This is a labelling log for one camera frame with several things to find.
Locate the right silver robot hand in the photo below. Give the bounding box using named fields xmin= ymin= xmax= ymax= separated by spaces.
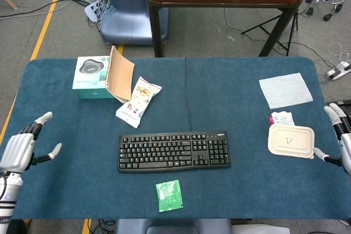
xmin=313 ymin=102 xmax=351 ymax=175

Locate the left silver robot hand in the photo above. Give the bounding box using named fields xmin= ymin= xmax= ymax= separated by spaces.
xmin=0 ymin=111 xmax=63 ymax=174

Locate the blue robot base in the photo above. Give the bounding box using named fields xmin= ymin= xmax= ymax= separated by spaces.
xmin=99 ymin=0 xmax=169 ymax=45

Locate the black computer keyboard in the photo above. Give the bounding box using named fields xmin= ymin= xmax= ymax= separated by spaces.
xmin=117 ymin=130 xmax=231 ymax=174

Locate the beige pulp tray lid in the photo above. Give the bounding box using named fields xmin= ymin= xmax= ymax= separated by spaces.
xmin=267 ymin=123 xmax=316 ymax=159

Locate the white pink sachet packet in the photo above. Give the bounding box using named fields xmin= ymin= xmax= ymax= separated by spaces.
xmin=269 ymin=111 xmax=296 ymax=127

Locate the white extension socket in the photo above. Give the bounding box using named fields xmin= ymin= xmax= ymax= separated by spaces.
xmin=325 ymin=61 xmax=351 ymax=81

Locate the white paper napkin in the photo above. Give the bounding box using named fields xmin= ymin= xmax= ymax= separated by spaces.
xmin=258 ymin=72 xmax=314 ymax=110

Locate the white teal product box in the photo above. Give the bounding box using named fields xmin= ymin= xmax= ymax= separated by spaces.
xmin=72 ymin=56 xmax=116 ymax=100

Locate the brown spiral notebook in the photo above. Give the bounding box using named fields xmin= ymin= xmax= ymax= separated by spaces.
xmin=105 ymin=45 xmax=135 ymax=104

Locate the black tripod stand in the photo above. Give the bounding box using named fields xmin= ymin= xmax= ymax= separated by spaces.
xmin=241 ymin=12 xmax=299 ymax=57

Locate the white snack bag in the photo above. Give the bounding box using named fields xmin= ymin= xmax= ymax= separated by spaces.
xmin=115 ymin=76 xmax=162 ymax=129

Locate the blue table mat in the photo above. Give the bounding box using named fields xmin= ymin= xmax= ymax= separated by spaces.
xmin=0 ymin=56 xmax=351 ymax=220

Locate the green sachet packet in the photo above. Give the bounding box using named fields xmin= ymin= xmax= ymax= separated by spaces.
xmin=155 ymin=179 xmax=185 ymax=213

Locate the white power strip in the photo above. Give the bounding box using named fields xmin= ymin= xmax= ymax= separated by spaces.
xmin=84 ymin=0 xmax=111 ymax=24

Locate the blue robot torso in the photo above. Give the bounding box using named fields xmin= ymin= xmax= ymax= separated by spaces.
xmin=113 ymin=218 xmax=291 ymax=234

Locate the black keyboard cable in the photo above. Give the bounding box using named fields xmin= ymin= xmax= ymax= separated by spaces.
xmin=184 ymin=57 xmax=194 ymax=132

